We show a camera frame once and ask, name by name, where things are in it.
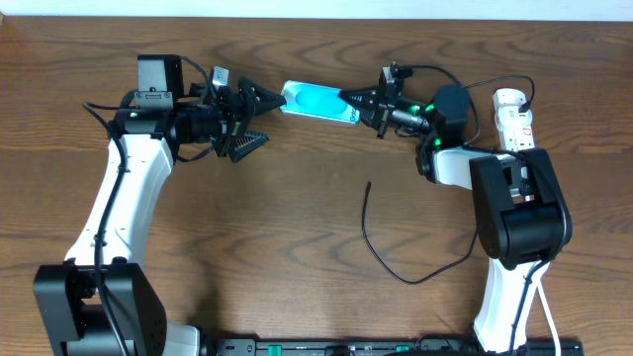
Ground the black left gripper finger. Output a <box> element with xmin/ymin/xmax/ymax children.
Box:
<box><xmin>237</xmin><ymin>77</ymin><xmax>287</xmax><ymax>119</ymax></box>
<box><xmin>228</xmin><ymin>131</ymin><xmax>269</xmax><ymax>163</ymax></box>

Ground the silver Galaxy smartphone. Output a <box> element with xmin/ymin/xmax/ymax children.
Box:
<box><xmin>280</xmin><ymin>80</ymin><xmax>359</xmax><ymax>125</ymax></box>

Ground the black charger cable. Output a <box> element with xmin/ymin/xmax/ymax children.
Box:
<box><xmin>361</xmin><ymin>75</ymin><xmax>536</xmax><ymax>286</ymax></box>

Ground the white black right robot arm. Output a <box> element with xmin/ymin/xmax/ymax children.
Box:
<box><xmin>338</xmin><ymin>63</ymin><xmax>573</xmax><ymax>355</ymax></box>

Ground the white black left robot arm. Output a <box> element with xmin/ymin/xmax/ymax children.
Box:
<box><xmin>34</xmin><ymin>54</ymin><xmax>285</xmax><ymax>355</ymax></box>

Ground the white power strip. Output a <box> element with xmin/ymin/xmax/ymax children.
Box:
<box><xmin>493</xmin><ymin>88</ymin><xmax>535</xmax><ymax>151</ymax></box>

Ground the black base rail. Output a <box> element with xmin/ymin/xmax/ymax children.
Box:
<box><xmin>200</xmin><ymin>336</ymin><xmax>585</xmax><ymax>356</ymax></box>

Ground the white power strip cord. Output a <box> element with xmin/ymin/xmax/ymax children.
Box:
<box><xmin>523</xmin><ymin>192</ymin><xmax>563</xmax><ymax>356</ymax></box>

